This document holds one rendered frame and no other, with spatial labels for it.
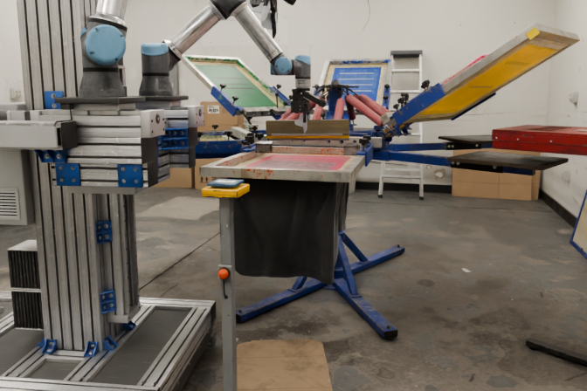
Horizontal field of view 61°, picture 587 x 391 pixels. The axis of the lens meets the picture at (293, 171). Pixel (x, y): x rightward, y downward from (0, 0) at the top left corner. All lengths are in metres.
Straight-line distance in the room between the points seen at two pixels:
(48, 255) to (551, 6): 5.87
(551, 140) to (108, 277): 1.94
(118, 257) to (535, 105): 5.42
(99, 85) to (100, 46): 0.18
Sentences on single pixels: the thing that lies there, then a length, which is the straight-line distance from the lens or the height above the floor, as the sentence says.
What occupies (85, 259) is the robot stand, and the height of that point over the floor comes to 0.62.
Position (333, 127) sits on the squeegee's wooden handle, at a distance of 2.40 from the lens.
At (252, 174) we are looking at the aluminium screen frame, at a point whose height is 0.97.
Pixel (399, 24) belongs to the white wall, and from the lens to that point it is 6.57.
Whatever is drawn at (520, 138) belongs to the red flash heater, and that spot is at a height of 1.07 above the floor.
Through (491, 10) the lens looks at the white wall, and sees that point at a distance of 6.63.
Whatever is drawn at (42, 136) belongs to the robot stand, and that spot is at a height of 1.14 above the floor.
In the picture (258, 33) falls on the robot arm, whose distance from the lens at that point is 2.28.
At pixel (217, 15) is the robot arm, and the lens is 2.43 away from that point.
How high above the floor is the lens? 1.28
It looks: 9 degrees down
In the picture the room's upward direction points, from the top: straight up
